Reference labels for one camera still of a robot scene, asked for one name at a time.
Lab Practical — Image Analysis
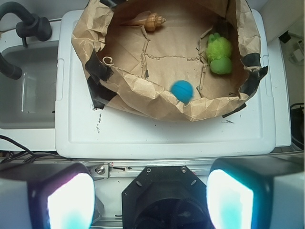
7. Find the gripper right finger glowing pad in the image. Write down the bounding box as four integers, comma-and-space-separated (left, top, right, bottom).
206, 156, 305, 229

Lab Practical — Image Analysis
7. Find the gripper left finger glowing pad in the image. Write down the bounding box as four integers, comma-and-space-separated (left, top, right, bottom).
0, 163, 95, 229

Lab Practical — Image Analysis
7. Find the blue ball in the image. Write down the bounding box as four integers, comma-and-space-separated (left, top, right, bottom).
170, 80, 193, 104

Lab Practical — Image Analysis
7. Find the white plastic bin lid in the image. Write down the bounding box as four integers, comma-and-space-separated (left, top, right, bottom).
55, 10, 276, 160

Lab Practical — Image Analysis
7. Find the grey sink basin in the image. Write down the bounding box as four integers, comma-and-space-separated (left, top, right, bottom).
0, 41, 58, 129

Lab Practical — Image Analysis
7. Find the green fuzzy plush toy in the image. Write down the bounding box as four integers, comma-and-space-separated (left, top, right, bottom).
205, 32, 233, 75

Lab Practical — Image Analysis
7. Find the brown paper bag basket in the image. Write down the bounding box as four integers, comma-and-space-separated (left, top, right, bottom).
71, 0, 268, 122

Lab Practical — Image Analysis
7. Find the black faucet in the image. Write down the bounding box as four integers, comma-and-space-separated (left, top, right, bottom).
0, 1, 52, 80

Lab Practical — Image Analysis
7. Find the brown conch seashell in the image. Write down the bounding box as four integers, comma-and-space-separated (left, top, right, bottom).
120, 11, 166, 31

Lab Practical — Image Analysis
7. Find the thin black cable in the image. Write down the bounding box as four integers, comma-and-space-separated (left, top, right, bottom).
0, 135, 60, 164

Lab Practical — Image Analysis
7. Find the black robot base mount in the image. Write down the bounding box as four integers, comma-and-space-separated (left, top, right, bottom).
122, 166, 214, 229

